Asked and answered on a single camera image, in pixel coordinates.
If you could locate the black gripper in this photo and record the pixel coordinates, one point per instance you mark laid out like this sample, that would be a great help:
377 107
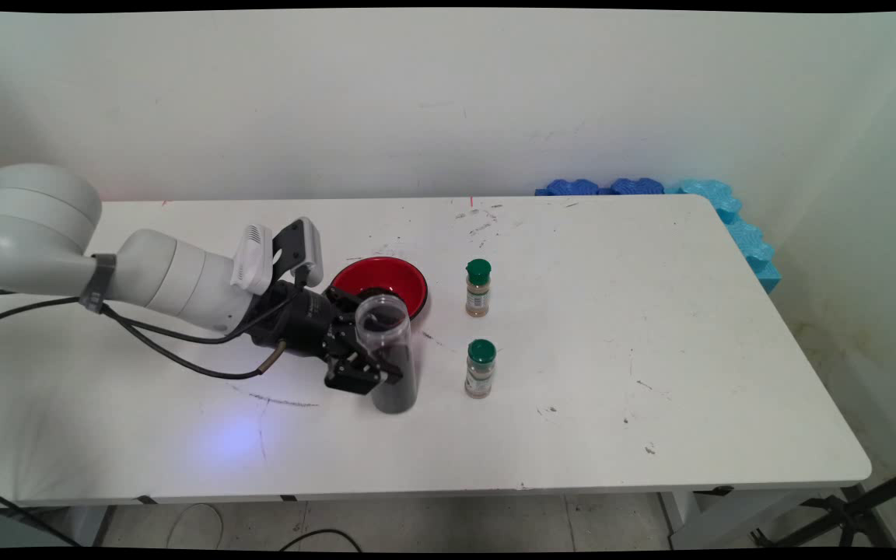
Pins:
300 319

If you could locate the clear plastic jar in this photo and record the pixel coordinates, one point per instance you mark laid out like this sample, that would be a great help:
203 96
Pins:
397 397

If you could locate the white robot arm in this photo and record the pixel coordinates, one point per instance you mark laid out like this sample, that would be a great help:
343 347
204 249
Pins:
168 276

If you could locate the black grain pile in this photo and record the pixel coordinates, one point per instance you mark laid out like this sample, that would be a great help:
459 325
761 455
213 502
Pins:
382 292

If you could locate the red bowl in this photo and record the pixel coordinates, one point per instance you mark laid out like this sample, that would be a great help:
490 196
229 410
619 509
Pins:
386 274

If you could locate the green lid spice bottle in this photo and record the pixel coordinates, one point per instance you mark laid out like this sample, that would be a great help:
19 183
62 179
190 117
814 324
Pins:
477 295
479 377

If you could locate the light blue foam mat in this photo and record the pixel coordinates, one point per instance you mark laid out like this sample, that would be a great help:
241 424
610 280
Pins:
743 233

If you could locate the black tripod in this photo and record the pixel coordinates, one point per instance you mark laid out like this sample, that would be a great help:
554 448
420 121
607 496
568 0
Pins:
852 513

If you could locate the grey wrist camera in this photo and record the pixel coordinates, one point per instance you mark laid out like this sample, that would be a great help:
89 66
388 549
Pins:
308 241

